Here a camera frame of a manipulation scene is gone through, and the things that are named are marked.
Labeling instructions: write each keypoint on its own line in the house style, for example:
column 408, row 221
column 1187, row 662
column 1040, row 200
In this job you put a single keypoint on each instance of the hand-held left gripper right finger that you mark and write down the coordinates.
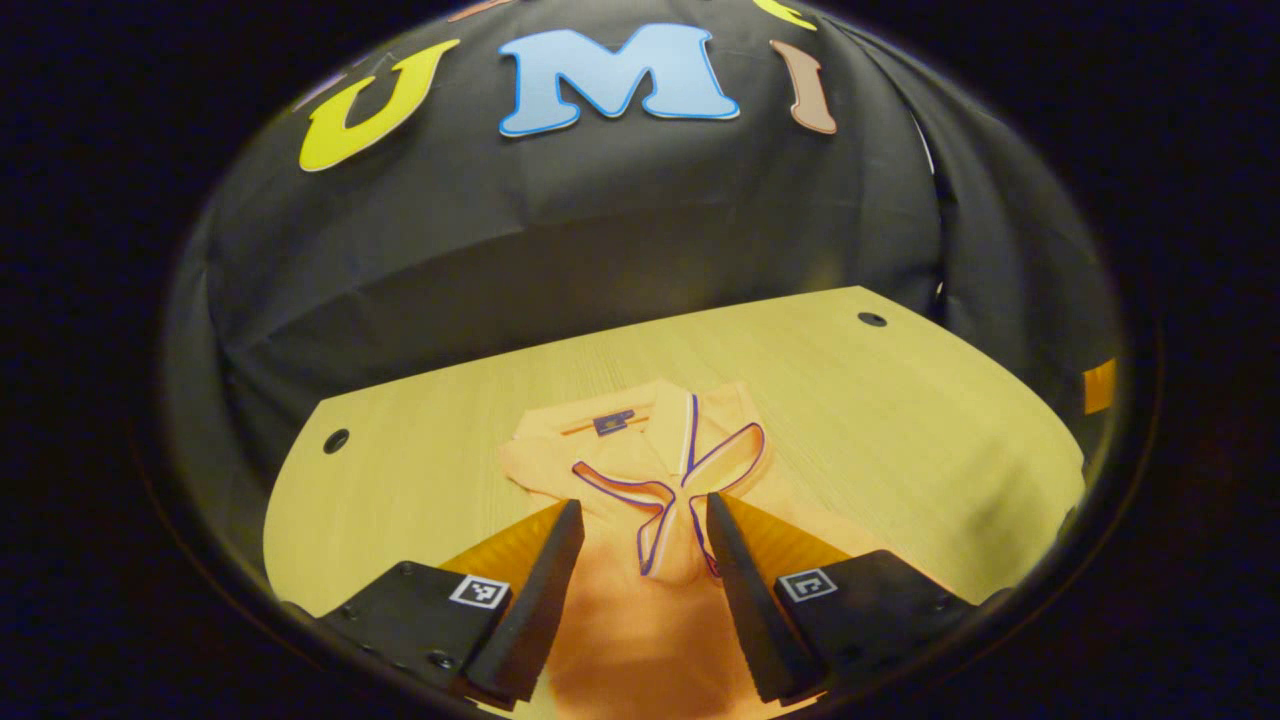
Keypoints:
column 750, row 610

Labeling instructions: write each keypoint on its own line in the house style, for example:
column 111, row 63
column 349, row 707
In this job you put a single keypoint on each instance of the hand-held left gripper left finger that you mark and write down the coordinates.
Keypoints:
column 535, row 610

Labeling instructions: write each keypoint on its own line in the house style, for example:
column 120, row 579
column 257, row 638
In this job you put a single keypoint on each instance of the light orange T-shirt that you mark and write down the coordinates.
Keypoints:
column 640, row 620

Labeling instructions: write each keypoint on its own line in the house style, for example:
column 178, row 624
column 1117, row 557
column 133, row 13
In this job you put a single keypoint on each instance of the black backdrop cloth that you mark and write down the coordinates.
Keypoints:
column 600, row 230

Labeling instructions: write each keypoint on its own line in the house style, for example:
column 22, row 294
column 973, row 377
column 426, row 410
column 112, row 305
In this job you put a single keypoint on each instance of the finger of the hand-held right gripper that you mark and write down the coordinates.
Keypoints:
column 1100, row 386

